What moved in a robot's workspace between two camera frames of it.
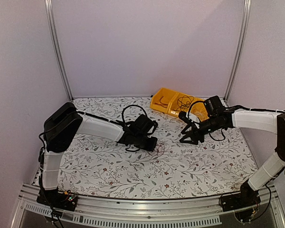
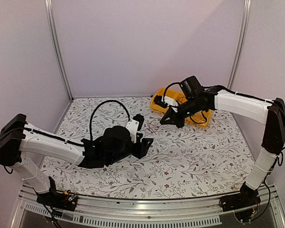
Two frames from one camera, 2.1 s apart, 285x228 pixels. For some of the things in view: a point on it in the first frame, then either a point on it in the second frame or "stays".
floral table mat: [96, 166] stays
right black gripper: [194, 136] -> [174, 119]
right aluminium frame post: [234, 72] stays
